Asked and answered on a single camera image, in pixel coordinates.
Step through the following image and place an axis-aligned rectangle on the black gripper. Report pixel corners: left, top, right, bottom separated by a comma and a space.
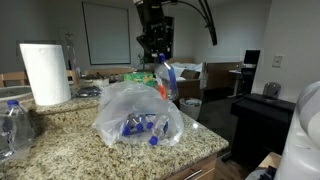
134, 0, 172, 62

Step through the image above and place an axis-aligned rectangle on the blue-cap water bottle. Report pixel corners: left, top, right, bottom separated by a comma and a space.
122, 114, 144, 136
155, 53, 178, 101
145, 114, 155, 130

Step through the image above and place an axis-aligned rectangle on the clear plastic bag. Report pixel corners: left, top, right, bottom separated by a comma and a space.
92, 81, 184, 146

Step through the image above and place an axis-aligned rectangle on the blue-label water bottle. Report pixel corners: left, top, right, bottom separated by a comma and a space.
149, 115, 169, 146

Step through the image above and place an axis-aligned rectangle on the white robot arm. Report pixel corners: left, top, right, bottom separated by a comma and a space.
254, 0, 320, 180

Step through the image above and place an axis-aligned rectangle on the green tissue box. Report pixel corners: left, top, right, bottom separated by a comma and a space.
123, 72, 154, 87

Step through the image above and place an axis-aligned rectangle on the white projector screen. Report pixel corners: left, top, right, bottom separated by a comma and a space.
82, 2, 131, 65

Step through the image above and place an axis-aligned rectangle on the grey trash bin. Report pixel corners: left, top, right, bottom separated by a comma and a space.
179, 98, 202, 120

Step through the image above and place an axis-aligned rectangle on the white paper towel roll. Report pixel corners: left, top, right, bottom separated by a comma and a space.
20, 43, 71, 106

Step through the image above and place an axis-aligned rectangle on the black cabinet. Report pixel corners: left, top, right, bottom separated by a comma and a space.
230, 93, 295, 169

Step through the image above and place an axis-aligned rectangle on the wooden drawer front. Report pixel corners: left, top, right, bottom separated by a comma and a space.
166, 154, 217, 180

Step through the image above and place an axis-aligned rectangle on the wooden chair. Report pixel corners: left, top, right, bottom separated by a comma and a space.
0, 71, 28, 87

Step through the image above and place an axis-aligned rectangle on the shrink-wrapped water bottle pack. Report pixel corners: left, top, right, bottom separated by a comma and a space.
0, 100, 35, 162

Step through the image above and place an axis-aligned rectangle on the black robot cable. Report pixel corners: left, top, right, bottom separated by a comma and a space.
161, 0, 218, 47

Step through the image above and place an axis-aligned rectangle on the white wall outlet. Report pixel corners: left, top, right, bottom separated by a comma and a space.
272, 55, 284, 68

